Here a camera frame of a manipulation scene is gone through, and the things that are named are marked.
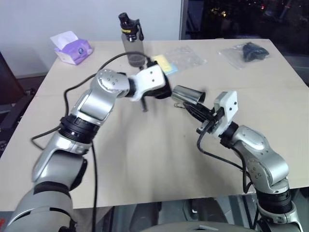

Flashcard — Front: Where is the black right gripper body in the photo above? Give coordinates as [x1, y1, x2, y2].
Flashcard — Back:
[196, 105, 225, 135]

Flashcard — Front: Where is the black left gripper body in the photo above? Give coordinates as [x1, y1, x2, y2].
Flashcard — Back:
[154, 72, 174, 100]

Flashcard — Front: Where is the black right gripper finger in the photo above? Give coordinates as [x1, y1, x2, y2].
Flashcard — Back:
[186, 108, 211, 122]
[183, 102, 213, 117]

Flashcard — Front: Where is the metal cup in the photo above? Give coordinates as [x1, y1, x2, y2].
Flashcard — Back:
[171, 85, 207, 105]

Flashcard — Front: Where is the yellow and blue sponge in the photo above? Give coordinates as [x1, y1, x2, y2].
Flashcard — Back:
[151, 54, 179, 76]

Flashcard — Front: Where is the empty clear plastic bag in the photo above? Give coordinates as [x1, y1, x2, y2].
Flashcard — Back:
[165, 45, 209, 71]

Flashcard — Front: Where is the grey water bottle black cap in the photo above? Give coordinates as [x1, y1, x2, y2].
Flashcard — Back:
[117, 12, 145, 68]

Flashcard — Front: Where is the purple tissue box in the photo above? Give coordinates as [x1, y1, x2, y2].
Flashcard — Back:
[54, 38, 94, 66]

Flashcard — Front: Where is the white tissue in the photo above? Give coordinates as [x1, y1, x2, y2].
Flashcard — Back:
[50, 30, 80, 51]

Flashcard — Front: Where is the dark cabinet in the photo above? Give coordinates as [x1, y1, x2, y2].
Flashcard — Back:
[0, 50, 26, 105]

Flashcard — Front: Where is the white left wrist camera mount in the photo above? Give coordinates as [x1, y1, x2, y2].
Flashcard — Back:
[130, 66, 168, 102]

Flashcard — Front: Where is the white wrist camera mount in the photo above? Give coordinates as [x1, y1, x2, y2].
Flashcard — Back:
[213, 90, 239, 137]
[130, 66, 168, 102]

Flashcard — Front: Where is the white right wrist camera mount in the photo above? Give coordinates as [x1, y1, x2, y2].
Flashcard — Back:
[213, 90, 239, 137]

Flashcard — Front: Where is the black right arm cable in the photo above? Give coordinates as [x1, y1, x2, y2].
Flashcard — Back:
[196, 120, 253, 194]

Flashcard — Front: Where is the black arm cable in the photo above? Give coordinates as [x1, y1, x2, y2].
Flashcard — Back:
[31, 51, 160, 232]
[196, 120, 253, 194]

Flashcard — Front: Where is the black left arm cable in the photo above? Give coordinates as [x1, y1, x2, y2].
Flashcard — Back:
[31, 51, 160, 232]

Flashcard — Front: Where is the grey window frame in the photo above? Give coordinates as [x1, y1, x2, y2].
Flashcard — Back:
[179, 0, 188, 41]

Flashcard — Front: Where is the black metal frame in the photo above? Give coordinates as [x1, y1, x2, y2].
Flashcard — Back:
[0, 88, 37, 159]

